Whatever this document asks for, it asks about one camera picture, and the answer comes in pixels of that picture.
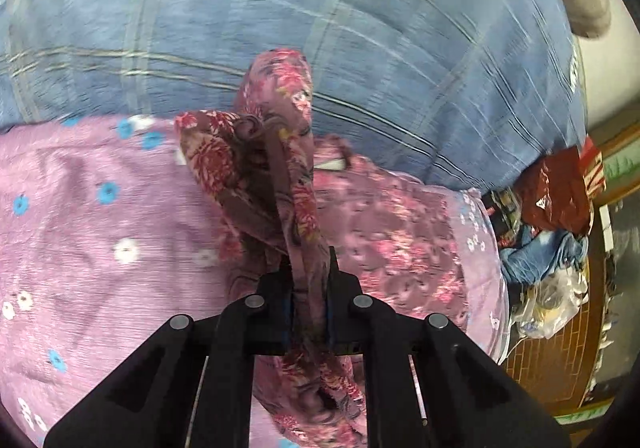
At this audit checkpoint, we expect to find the maroon floral garment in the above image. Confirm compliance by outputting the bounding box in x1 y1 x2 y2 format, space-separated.
176 48 469 447

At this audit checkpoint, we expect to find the clear plastic bag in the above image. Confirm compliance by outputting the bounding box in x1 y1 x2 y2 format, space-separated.
511 266 589 340

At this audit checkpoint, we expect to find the blue crumpled cloth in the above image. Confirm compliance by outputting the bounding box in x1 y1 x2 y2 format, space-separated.
499 225 589 286

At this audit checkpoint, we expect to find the purple floral bed sheet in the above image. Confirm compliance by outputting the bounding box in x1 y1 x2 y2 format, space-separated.
1 116 509 446

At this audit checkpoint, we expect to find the red plastic bag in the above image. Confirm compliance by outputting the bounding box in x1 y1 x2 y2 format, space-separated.
513 147 590 236

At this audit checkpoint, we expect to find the blue plaid quilt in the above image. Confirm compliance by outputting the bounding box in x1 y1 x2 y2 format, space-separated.
1 0 587 189

